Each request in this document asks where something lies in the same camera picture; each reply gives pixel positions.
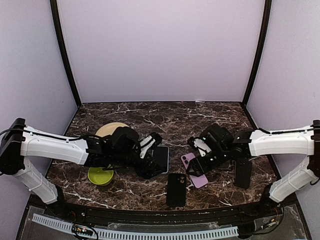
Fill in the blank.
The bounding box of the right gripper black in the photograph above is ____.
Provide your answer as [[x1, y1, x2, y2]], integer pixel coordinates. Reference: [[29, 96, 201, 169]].
[[187, 145, 230, 177]]

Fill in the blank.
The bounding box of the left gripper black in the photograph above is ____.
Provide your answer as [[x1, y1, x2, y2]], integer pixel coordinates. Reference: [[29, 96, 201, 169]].
[[111, 146, 165, 180]]

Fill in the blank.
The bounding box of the pink phone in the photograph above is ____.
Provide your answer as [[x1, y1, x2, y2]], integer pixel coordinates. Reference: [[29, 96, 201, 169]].
[[149, 146, 169, 173], [180, 153, 208, 189]]

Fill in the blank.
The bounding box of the light blue phone case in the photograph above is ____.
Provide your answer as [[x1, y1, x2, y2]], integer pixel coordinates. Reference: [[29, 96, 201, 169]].
[[149, 145, 170, 174]]

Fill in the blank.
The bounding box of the black phone case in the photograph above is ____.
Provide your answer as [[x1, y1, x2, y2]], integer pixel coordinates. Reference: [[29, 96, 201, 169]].
[[166, 173, 187, 207]]

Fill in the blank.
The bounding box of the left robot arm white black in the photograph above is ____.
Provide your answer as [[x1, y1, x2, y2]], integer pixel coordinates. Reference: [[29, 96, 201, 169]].
[[0, 118, 165, 218]]

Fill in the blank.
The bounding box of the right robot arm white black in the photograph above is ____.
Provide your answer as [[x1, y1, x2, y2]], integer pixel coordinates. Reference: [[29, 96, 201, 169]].
[[186, 120, 320, 217]]

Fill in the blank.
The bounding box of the beige round plate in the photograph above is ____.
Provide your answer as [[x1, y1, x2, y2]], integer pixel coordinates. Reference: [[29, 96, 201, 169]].
[[95, 122, 128, 137]]

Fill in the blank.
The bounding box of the green bowl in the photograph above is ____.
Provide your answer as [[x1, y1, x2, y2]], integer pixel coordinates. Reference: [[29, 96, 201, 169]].
[[87, 167, 114, 186]]

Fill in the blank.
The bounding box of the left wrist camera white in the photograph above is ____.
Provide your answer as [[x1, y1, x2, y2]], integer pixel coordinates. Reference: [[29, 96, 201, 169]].
[[139, 132, 163, 159]]

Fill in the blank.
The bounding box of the black front rail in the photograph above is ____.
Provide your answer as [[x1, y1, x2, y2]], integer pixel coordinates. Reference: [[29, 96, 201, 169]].
[[29, 194, 296, 227]]

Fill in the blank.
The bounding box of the white cable duct strip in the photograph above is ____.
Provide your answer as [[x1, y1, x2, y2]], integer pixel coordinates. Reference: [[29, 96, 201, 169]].
[[31, 213, 240, 240]]

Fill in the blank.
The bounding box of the right black frame post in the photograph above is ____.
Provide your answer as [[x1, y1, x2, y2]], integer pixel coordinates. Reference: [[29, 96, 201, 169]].
[[241, 0, 272, 108]]

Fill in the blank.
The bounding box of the black frame post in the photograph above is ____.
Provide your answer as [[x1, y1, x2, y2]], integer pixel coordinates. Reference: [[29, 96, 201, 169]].
[[49, 0, 82, 108], [241, 0, 272, 108]]

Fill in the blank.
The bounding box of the left black frame post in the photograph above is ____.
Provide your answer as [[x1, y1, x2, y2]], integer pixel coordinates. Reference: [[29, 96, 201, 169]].
[[49, 0, 82, 108]]

